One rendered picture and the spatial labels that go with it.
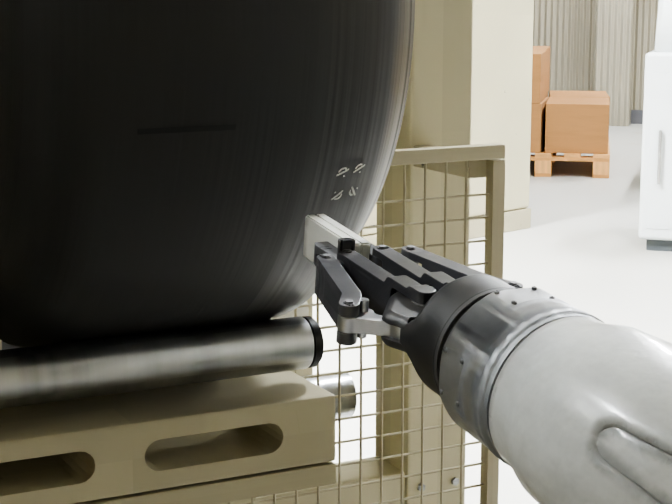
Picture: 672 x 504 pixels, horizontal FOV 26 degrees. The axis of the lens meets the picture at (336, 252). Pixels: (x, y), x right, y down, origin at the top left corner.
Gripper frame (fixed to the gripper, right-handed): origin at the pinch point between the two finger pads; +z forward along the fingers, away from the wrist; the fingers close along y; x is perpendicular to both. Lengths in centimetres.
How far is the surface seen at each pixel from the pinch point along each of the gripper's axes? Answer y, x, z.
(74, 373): 12.4, 14.7, 18.4
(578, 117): -506, 155, 643
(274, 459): -3.5, 23.0, 15.0
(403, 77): -11.0, -9.1, 11.7
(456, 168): -55, 16, 72
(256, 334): -3.3, 13.6, 19.2
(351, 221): -7.8, 2.3, 12.5
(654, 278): -342, 154, 362
